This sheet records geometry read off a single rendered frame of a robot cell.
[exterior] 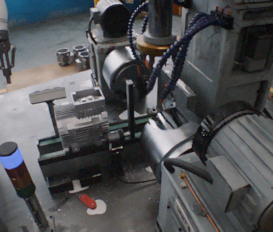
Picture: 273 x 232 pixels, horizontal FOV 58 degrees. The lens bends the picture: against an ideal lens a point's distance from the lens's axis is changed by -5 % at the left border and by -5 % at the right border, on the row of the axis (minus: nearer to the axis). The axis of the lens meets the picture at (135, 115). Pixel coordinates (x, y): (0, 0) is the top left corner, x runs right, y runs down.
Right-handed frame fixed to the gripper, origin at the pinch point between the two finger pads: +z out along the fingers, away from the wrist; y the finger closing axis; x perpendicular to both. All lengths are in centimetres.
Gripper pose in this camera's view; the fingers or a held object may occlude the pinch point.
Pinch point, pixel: (7, 76)
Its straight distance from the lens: 132.8
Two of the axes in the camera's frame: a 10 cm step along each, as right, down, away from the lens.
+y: 9.5, -2.1, 2.5
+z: 2.0, 9.8, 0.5
